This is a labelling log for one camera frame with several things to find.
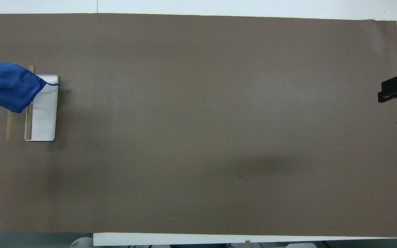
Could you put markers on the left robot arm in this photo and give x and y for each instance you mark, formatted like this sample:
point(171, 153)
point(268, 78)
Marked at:
point(82, 242)

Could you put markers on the blue cloth towel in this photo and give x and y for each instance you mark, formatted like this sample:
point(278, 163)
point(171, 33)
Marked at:
point(7, 86)

